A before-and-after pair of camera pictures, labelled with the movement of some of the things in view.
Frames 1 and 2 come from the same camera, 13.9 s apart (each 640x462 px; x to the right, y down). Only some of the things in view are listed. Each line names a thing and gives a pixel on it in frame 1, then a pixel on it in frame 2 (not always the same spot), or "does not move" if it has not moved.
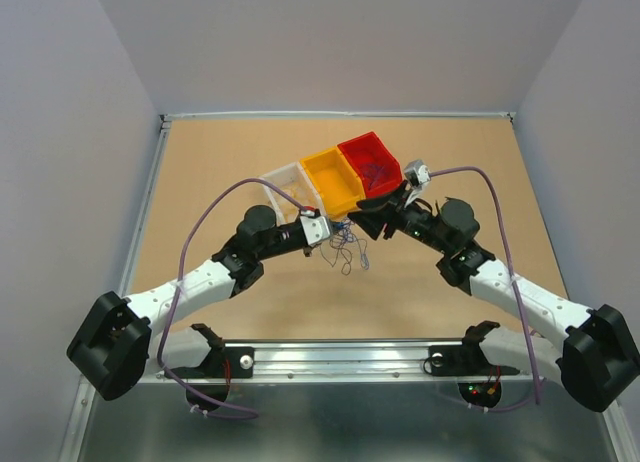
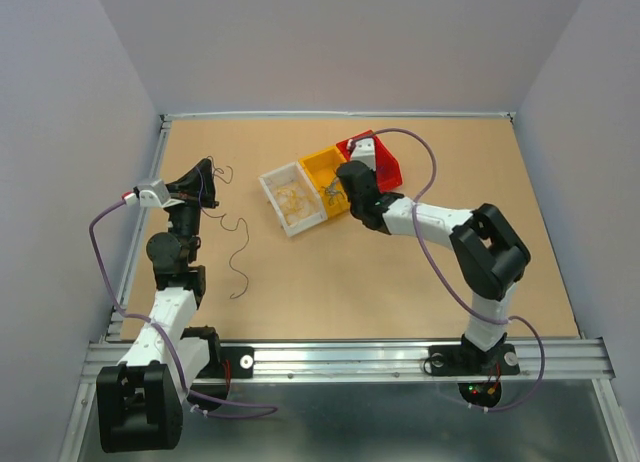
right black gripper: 372,221 to 374,175
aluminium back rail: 419,115 does not move
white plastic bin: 295,181 does not move
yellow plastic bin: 340,185 does not move
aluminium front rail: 366,361 does not move
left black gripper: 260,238 to 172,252
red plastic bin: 379,168 does not move
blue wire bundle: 341,240 to 230,228
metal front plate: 343,421 does not move
